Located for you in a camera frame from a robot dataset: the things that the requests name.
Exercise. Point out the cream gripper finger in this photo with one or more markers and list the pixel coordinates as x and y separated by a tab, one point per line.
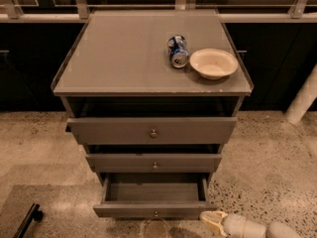
214	221

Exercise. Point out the grey bottom drawer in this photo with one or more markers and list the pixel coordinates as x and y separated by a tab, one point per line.
177	195

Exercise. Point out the grey drawer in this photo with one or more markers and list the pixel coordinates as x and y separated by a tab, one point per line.
141	131
153	163
177	195

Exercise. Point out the grey top drawer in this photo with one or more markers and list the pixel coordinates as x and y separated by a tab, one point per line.
141	131

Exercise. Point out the grey middle drawer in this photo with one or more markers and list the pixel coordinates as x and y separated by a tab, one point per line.
153	163

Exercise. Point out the grey drawer cabinet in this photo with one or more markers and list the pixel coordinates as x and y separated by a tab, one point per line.
119	68

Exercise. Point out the white paper bowl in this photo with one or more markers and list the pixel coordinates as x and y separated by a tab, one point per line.
213	64

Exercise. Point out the blue crushed soda can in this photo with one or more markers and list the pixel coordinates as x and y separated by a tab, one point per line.
177	51

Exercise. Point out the black bar on floor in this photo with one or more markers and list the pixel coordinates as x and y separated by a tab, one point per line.
34	214

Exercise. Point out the metal railing frame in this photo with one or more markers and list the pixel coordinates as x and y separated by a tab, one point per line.
228	11

